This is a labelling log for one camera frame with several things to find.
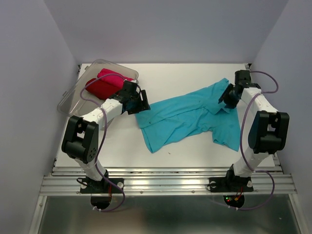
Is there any turquoise t shirt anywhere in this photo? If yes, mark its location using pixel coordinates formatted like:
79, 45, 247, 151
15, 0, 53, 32
136, 78, 240, 153

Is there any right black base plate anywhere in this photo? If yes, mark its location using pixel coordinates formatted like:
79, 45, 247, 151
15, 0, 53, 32
207, 170, 254, 193

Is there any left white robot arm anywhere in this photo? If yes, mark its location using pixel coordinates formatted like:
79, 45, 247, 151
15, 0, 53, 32
61, 80, 150, 192

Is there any aluminium mounting rail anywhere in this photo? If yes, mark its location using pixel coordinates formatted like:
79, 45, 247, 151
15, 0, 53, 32
39, 166, 297, 196

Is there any clear plastic bin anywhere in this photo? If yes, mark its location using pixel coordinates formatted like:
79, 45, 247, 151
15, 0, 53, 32
57, 59, 138, 121

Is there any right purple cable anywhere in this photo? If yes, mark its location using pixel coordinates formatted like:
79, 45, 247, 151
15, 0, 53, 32
209, 70, 280, 212

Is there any pink rolled shirt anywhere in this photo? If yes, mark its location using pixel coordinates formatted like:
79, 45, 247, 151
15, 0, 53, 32
97, 68, 134, 88

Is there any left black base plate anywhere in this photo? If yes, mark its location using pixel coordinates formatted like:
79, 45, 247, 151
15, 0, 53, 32
76, 177, 121, 194

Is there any dark red rolled shirt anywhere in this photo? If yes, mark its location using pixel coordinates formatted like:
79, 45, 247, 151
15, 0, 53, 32
86, 76, 123, 100

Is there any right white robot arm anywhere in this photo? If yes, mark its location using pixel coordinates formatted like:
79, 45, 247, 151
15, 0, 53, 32
218, 70, 290, 190

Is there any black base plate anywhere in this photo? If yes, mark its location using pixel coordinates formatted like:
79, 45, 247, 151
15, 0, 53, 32
207, 170, 254, 193
76, 177, 121, 194

